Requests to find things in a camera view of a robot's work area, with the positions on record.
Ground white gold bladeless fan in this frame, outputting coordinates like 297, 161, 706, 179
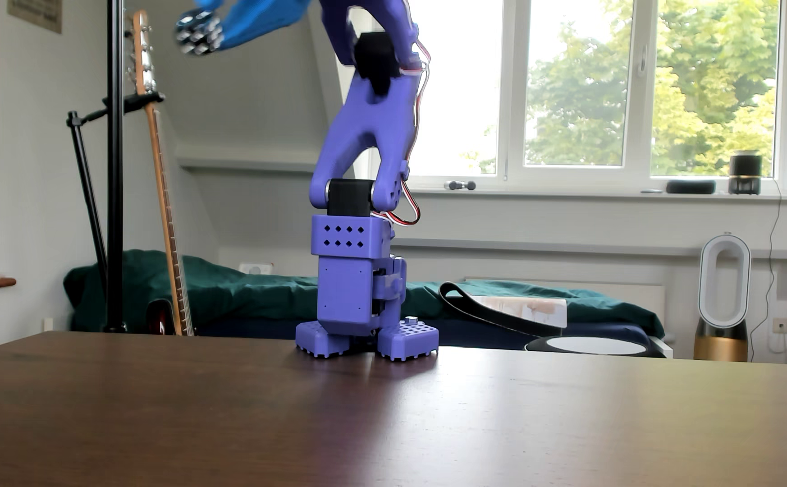
693, 233, 753, 362

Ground black guitar stand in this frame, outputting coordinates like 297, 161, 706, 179
65, 91, 166, 299

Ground red white black servo wires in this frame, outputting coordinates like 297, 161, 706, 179
371, 37, 432, 227

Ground wooden-neck electric guitar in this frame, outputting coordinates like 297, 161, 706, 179
128, 9, 196, 337

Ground black cylindrical speaker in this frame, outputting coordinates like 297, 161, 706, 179
728, 150, 764, 196

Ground black vertical stand pole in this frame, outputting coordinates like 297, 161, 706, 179
101, 0, 128, 334

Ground black curved strap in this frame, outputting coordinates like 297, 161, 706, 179
438, 281, 565, 338

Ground framed wall picture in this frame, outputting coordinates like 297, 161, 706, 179
7, 0, 64, 35

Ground white window frame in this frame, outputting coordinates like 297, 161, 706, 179
346, 0, 787, 197

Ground black flat oval speaker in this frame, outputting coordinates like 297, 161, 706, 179
665, 179, 717, 195

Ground thin dark power cable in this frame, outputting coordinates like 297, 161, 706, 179
748, 179, 784, 346

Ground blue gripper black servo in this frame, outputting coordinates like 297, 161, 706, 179
193, 0, 315, 51

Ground round black white tray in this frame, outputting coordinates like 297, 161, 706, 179
524, 334, 666, 358

